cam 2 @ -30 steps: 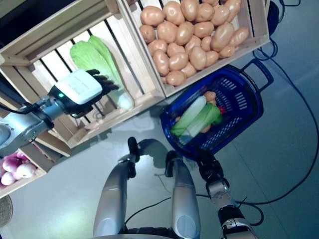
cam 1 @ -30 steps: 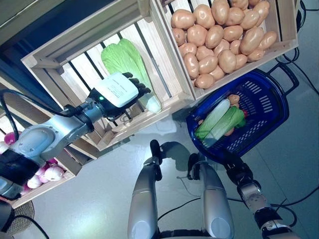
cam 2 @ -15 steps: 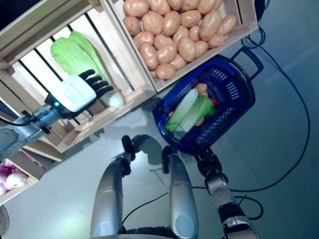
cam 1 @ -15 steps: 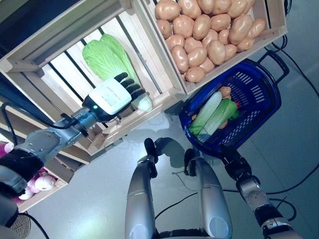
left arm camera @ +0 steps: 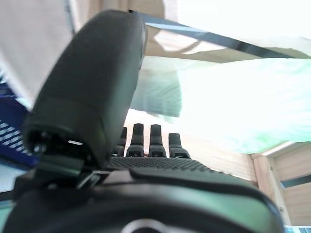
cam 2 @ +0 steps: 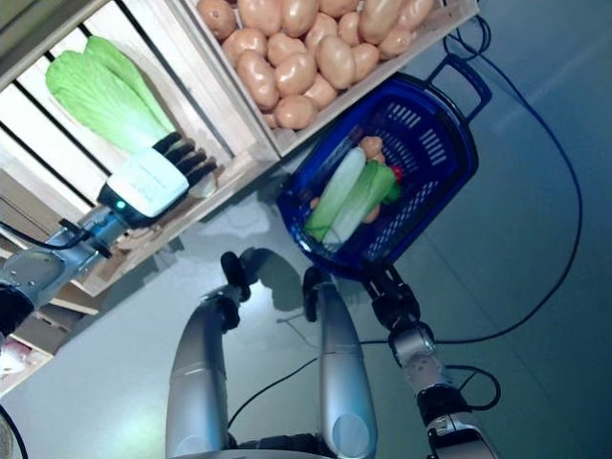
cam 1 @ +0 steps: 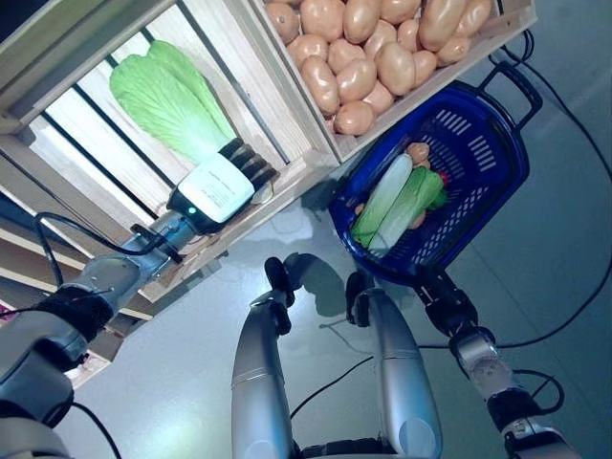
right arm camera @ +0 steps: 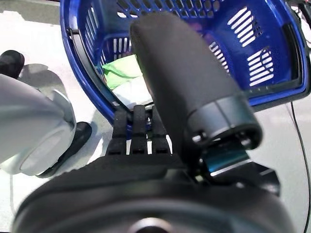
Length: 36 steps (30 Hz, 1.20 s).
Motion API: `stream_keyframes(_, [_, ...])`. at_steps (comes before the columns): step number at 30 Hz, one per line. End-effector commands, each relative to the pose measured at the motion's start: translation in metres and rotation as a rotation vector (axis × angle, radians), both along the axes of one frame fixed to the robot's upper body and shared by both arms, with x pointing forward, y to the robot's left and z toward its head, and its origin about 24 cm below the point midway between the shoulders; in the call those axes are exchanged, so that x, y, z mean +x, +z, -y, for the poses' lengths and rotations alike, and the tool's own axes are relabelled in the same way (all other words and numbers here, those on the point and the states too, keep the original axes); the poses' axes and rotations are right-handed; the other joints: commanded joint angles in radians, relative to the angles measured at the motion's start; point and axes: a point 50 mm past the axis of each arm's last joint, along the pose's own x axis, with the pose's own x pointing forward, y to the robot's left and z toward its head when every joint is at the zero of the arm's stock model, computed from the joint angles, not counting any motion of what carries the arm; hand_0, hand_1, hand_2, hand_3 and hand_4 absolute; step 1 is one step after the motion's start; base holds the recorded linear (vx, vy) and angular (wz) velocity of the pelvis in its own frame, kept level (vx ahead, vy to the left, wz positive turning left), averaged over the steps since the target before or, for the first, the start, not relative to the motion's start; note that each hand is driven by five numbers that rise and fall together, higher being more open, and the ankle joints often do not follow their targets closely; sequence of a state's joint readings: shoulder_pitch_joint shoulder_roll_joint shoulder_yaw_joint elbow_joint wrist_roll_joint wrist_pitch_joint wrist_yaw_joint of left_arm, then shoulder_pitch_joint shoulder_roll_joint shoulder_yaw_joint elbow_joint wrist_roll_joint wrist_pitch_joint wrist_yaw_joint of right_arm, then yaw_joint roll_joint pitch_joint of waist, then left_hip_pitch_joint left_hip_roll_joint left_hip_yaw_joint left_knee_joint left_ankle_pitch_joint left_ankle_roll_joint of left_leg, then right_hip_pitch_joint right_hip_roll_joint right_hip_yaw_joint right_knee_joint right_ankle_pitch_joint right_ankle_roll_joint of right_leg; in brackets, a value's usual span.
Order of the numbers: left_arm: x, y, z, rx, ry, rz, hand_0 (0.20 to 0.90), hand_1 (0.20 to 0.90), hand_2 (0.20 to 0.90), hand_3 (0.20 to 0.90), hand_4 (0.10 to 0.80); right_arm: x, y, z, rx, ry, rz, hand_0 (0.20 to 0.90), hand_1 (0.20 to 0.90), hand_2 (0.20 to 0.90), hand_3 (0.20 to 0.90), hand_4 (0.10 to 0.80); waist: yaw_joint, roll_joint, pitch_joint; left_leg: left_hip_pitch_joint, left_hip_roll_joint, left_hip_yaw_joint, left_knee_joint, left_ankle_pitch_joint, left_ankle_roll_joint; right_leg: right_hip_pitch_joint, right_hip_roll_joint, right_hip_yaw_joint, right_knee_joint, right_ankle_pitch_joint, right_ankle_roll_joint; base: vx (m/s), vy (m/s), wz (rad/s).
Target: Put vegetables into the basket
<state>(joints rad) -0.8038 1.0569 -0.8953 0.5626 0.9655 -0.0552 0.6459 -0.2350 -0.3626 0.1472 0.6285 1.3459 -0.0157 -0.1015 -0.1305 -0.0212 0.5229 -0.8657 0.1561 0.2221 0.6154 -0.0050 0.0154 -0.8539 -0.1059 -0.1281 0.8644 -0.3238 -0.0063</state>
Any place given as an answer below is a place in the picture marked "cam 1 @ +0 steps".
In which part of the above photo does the black left robot foot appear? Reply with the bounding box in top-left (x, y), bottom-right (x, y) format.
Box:
top-left (264, 256), bottom-right (296, 336)

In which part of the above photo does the wooden potato crate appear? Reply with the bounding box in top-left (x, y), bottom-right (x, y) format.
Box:
top-left (229, 0), bottom-right (539, 164)

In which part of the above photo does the silver right robot leg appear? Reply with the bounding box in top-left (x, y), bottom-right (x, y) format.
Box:
top-left (365, 286), bottom-right (444, 459)

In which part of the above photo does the thin white string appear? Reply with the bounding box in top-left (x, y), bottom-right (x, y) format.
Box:
top-left (318, 322), bottom-right (365, 358)

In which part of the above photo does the black robot foot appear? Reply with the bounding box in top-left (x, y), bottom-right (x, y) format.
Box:
top-left (344, 271), bottom-right (372, 329)
top-left (264, 256), bottom-right (296, 336)

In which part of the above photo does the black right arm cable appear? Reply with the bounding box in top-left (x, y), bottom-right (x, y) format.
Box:
top-left (514, 367), bottom-right (566, 418)

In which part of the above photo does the green bell pepper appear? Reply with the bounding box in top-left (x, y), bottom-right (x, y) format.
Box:
top-left (429, 181), bottom-right (449, 210)

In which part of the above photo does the wooden slatted cabbage crate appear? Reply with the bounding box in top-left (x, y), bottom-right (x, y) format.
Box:
top-left (0, 0), bottom-right (340, 305)

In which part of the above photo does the green white napa cabbage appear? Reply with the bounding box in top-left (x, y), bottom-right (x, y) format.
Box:
top-left (108, 39), bottom-right (236, 167)
top-left (367, 165), bottom-right (445, 253)
top-left (351, 153), bottom-right (415, 248)

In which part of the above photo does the black floor cable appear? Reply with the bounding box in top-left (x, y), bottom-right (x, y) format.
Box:
top-left (289, 356), bottom-right (377, 417)
top-left (492, 28), bottom-right (612, 350)

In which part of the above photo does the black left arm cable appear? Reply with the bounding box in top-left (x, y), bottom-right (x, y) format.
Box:
top-left (33, 212), bottom-right (190, 288)

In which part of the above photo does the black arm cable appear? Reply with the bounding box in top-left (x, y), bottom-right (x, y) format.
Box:
top-left (514, 367), bottom-right (566, 418)
top-left (33, 212), bottom-right (190, 288)

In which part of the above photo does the large tan potato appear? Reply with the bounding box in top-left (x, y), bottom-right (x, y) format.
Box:
top-left (420, 0), bottom-right (468, 53)

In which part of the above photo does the blue plastic shopping basket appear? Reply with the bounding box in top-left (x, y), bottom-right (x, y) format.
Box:
top-left (327, 60), bottom-right (545, 288)

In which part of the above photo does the silver left robot leg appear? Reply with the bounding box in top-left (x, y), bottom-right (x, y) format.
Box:
top-left (231, 289), bottom-right (295, 459)

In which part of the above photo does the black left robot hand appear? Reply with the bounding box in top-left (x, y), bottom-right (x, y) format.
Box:
top-left (165, 137), bottom-right (279, 235)

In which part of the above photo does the silver robot leg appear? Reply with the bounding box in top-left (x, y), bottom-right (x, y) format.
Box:
top-left (365, 286), bottom-right (444, 459)
top-left (231, 289), bottom-right (295, 459)

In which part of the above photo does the black right robot foot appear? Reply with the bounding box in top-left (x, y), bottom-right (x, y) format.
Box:
top-left (344, 271), bottom-right (372, 329)

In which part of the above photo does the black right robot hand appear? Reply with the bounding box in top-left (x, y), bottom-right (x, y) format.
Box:
top-left (413, 272), bottom-right (479, 339)

